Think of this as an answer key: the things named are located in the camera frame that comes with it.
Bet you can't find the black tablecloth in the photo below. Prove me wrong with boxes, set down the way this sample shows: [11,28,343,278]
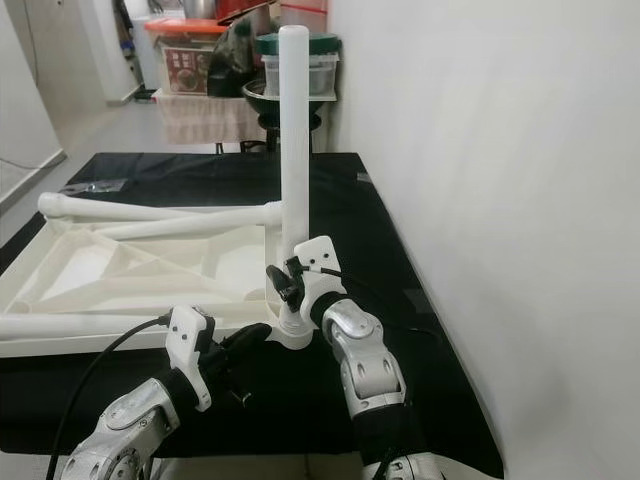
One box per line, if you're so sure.
[0,152,506,480]

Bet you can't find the silver cooking pot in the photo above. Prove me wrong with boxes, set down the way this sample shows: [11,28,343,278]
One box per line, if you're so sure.
[182,0,221,21]

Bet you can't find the clear plastic storage container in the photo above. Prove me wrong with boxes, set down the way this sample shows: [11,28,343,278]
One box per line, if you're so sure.
[262,52,339,98]

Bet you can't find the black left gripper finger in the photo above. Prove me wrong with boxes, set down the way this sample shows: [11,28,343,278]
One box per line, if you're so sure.
[224,322,273,365]

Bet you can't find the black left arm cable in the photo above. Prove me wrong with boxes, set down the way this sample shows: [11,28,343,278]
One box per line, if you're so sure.
[45,312,173,480]

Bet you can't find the glossy black bag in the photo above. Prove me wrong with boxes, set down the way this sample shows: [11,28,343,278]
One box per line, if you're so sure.
[205,20,266,99]

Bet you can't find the storage box with orange lid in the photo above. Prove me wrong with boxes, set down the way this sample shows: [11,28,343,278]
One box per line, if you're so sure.
[145,18,223,96]

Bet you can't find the black round stool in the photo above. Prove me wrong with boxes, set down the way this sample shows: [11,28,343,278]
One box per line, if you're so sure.
[260,115,326,153]

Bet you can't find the green pot lid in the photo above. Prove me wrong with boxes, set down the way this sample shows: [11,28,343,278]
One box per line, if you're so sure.
[255,33,341,56]

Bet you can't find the black wok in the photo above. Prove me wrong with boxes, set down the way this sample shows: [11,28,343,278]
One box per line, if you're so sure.
[242,80,336,121]

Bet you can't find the white appliance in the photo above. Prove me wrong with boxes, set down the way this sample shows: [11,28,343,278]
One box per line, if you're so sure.
[130,15,161,91]

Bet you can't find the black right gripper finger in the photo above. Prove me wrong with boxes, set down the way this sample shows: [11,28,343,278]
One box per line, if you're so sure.
[267,262,293,313]

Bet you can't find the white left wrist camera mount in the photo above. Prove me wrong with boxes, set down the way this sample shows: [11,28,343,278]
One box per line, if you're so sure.
[166,305,219,413]

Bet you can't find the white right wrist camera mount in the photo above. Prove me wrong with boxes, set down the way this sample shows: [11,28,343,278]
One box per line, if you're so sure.
[292,235,351,329]

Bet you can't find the beige cloth covered table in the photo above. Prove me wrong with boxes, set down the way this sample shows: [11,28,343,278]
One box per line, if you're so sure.
[155,90,266,146]

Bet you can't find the white plastic children table top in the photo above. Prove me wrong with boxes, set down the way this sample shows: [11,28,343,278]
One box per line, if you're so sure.
[0,208,286,359]

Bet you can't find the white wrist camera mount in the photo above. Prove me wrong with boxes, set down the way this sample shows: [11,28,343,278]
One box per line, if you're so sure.
[292,235,351,329]
[166,305,219,413]

